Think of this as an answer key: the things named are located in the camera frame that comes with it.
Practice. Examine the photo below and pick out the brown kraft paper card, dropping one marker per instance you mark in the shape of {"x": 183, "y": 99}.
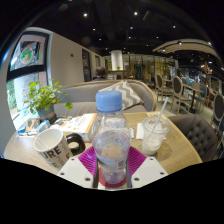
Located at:
{"x": 31, "y": 124}

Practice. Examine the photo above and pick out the white mug with black print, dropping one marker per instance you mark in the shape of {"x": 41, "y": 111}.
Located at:
{"x": 50, "y": 148}

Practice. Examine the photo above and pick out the window with festive stickers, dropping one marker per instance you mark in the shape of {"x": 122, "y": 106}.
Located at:
{"x": 23, "y": 90}

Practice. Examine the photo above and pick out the grey tufted armchair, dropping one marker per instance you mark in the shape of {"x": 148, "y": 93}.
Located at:
{"x": 198, "y": 135}

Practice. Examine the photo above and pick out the potted green plant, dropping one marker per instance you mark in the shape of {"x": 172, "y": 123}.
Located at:
{"x": 41, "y": 96}

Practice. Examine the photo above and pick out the group of dining chairs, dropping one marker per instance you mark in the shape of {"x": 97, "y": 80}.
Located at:
{"x": 176, "y": 90}

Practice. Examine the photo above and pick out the person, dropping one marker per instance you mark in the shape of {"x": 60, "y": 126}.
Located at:
{"x": 100, "y": 74}

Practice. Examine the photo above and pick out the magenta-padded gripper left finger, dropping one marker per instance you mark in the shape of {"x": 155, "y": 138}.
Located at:
{"x": 76, "y": 170}

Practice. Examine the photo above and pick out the white carton box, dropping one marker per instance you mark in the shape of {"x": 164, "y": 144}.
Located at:
{"x": 81, "y": 125}

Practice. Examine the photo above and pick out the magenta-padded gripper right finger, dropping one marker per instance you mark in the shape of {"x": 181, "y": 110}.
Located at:
{"x": 146, "y": 170}

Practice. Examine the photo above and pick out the group of ceiling lights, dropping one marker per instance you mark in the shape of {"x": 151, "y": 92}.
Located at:
{"x": 85, "y": 15}

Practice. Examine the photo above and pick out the yellow card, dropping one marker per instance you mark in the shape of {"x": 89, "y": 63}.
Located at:
{"x": 154, "y": 115}

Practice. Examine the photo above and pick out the grey curved sofa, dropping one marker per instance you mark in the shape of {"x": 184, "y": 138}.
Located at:
{"x": 83, "y": 91}

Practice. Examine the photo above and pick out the grey chevron cushion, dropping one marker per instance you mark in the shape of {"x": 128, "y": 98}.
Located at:
{"x": 128, "y": 95}

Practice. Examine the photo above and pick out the white paper napkin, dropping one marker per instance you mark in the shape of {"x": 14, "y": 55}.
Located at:
{"x": 139, "y": 131}

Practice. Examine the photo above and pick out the clear plastic water bottle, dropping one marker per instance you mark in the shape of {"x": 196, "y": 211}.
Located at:
{"x": 111, "y": 140}

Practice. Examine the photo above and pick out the white tube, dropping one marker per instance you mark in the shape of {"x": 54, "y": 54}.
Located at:
{"x": 25, "y": 134}

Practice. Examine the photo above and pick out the small pale blue pack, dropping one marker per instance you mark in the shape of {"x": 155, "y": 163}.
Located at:
{"x": 42, "y": 126}

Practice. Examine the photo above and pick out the clear plastic cup with straw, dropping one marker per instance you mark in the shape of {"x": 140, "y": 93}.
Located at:
{"x": 154, "y": 140}

